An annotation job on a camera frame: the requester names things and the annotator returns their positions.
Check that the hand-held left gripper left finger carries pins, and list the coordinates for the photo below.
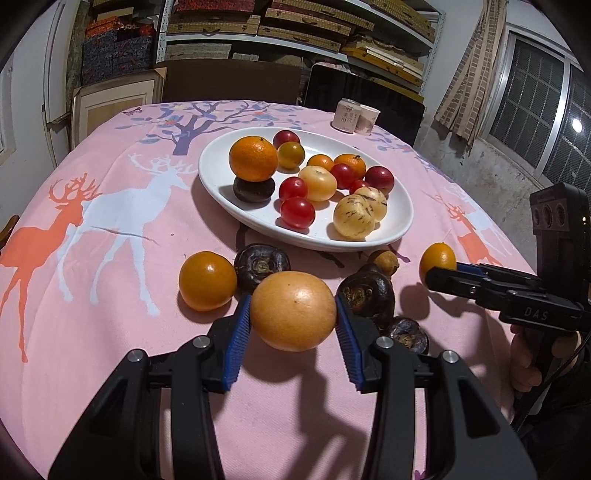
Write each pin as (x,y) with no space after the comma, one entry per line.
(236,350)

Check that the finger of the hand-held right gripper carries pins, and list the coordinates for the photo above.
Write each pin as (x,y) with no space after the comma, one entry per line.
(455,279)
(489,272)

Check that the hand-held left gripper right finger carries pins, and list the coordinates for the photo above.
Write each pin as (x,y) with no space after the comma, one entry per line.
(348,350)

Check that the small orange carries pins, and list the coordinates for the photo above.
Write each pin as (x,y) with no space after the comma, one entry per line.
(436,263)
(383,262)
(351,164)
(290,156)
(320,162)

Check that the large golden pear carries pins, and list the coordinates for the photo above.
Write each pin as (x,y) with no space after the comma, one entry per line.
(293,311)

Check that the red cherry tomato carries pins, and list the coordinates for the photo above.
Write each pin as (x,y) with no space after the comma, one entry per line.
(298,213)
(342,175)
(358,186)
(293,188)
(379,180)
(286,137)

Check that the dark water chestnut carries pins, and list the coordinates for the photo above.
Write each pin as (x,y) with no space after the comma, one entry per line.
(407,336)
(367,297)
(251,191)

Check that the large tangerine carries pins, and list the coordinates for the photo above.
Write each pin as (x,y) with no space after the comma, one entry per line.
(253,159)
(207,281)

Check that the white plate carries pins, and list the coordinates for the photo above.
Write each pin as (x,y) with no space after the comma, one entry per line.
(221,152)

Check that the person's right hand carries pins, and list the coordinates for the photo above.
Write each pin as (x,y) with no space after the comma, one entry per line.
(521,364)

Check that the dark mangosteen left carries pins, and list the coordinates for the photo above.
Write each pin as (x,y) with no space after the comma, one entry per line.
(261,265)

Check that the pink printed tablecloth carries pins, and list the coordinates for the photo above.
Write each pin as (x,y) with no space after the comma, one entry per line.
(138,369)

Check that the grilled window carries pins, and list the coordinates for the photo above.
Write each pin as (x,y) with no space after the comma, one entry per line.
(535,106)

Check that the black panel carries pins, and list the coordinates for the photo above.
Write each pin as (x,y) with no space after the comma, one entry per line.
(392,110)

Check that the paper cup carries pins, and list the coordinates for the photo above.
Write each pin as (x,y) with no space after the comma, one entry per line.
(367,121)

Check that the brick patterned curtain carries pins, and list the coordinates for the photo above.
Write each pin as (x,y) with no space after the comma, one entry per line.
(471,69)

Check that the wooden chair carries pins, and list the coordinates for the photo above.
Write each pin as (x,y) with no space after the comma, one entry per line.
(7,233)

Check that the brown board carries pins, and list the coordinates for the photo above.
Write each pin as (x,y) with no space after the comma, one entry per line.
(231,83)

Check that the white metal shelf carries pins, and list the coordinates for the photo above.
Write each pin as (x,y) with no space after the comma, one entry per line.
(286,49)

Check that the shelf of stacked boxes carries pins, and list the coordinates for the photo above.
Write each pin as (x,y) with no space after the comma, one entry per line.
(300,21)

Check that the stack of dark patterned boxes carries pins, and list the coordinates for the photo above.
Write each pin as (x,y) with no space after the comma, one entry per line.
(115,50)

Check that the white leaning board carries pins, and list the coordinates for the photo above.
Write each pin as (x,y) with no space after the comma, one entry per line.
(57,69)

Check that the wooden picture frame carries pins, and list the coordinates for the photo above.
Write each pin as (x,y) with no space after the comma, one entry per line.
(115,104)

